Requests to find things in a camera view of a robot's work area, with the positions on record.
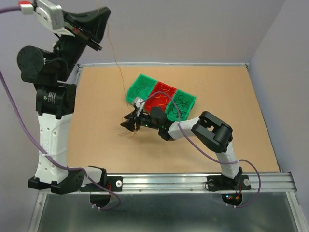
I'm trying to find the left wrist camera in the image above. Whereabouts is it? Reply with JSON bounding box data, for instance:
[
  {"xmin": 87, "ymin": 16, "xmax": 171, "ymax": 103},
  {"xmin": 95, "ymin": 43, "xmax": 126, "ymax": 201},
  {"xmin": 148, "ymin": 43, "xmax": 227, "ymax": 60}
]
[{"xmin": 34, "ymin": 0, "xmax": 74, "ymax": 37}]

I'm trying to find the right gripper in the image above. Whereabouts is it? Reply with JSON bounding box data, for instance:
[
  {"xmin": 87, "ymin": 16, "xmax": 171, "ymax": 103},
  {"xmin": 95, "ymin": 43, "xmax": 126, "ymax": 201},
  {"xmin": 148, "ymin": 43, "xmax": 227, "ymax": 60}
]
[{"xmin": 120, "ymin": 109, "xmax": 160, "ymax": 132}]

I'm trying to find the yellow wire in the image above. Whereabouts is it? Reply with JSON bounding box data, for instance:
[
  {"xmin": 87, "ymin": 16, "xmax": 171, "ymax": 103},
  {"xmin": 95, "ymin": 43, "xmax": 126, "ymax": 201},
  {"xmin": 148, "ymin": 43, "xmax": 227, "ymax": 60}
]
[{"xmin": 95, "ymin": 0, "xmax": 128, "ymax": 102}]

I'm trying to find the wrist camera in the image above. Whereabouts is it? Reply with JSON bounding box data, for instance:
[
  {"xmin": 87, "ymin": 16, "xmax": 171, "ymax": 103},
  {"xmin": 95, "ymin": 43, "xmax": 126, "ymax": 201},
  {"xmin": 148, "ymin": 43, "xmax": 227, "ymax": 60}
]
[
  {"xmin": 34, "ymin": 0, "xmax": 74, "ymax": 37},
  {"xmin": 132, "ymin": 96, "xmax": 145, "ymax": 109}
]

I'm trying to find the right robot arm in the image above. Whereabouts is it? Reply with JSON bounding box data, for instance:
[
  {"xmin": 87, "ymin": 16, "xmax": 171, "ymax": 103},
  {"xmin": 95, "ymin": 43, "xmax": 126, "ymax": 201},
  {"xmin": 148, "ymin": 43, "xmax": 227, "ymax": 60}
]
[{"xmin": 120, "ymin": 107, "xmax": 242, "ymax": 191}]

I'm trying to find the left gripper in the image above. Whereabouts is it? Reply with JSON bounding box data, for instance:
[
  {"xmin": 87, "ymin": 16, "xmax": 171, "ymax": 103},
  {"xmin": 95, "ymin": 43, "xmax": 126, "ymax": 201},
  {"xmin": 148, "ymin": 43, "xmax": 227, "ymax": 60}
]
[{"xmin": 51, "ymin": 4, "xmax": 110, "ymax": 82}]

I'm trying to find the red bin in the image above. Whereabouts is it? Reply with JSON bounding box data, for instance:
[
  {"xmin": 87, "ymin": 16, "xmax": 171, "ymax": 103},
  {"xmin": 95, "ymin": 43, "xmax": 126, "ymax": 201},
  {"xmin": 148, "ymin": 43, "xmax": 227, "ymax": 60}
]
[{"xmin": 144, "ymin": 82, "xmax": 177, "ymax": 112}]

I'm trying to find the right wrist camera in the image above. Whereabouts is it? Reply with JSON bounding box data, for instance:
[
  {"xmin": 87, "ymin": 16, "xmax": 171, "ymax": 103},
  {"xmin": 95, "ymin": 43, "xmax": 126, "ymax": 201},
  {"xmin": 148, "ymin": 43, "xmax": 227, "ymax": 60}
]
[{"xmin": 132, "ymin": 96, "xmax": 145, "ymax": 109}]

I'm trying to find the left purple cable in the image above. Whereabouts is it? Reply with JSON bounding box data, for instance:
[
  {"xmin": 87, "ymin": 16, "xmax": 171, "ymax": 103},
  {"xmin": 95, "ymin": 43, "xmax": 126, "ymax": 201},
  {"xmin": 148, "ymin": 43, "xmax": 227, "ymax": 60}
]
[{"xmin": 0, "ymin": 1, "xmax": 121, "ymax": 211}]

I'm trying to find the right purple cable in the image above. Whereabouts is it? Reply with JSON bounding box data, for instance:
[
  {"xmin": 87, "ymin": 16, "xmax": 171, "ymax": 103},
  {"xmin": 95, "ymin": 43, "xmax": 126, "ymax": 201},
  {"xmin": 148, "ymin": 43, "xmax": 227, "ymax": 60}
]
[{"xmin": 140, "ymin": 91, "xmax": 261, "ymax": 209}]

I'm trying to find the right green bin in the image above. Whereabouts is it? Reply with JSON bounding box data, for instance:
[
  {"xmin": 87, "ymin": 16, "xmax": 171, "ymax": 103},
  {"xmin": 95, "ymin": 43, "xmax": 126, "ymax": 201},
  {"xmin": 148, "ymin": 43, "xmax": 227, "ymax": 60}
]
[{"xmin": 165, "ymin": 89, "xmax": 196, "ymax": 121}]

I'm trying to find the purple cable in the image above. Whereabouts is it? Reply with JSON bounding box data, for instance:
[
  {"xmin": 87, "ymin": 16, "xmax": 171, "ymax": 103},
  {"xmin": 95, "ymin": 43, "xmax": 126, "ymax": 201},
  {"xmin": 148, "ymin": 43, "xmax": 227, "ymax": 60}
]
[
  {"xmin": 140, "ymin": 91, "xmax": 261, "ymax": 209},
  {"xmin": 0, "ymin": 1, "xmax": 121, "ymax": 211}
]

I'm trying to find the wire bundle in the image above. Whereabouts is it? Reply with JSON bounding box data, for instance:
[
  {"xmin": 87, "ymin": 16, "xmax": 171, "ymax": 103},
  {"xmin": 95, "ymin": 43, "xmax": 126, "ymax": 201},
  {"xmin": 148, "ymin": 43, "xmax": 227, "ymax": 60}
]
[{"xmin": 117, "ymin": 116, "xmax": 140, "ymax": 140}]

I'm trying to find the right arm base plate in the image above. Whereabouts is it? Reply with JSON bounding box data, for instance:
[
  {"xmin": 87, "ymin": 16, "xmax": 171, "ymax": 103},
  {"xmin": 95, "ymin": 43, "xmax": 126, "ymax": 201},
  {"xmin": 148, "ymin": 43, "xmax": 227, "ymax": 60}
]
[{"xmin": 205, "ymin": 175, "xmax": 251, "ymax": 192}]

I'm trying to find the green bin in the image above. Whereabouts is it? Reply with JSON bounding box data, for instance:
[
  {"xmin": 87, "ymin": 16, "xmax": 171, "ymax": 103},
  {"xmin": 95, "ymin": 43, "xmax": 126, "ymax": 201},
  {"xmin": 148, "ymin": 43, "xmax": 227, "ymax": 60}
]
[
  {"xmin": 165, "ymin": 89, "xmax": 196, "ymax": 121},
  {"xmin": 126, "ymin": 74, "xmax": 158, "ymax": 105}
]

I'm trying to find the left green bin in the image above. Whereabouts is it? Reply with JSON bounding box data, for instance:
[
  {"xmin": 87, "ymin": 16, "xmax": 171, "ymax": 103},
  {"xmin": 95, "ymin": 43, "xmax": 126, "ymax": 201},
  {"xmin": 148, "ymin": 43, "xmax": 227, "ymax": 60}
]
[{"xmin": 126, "ymin": 74, "xmax": 158, "ymax": 105}]

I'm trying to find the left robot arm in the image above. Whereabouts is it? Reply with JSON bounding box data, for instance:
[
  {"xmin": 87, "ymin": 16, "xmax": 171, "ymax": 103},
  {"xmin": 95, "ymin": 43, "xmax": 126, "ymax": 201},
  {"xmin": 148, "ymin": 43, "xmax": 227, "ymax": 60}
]
[{"xmin": 17, "ymin": 7, "xmax": 111, "ymax": 195}]

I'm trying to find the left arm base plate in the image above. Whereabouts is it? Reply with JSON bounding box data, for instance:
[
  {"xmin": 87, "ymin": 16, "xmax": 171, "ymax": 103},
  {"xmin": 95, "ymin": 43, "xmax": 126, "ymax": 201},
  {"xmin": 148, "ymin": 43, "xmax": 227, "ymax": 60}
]
[{"xmin": 79, "ymin": 176, "xmax": 123, "ymax": 192}]

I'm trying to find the aluminium rail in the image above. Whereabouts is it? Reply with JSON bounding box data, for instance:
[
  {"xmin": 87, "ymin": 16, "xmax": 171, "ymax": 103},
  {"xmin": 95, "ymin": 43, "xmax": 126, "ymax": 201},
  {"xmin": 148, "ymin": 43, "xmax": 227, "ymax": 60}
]
[{"xmin": 38, "ymin": 172, "xmax": 298, "ymax": 194}]

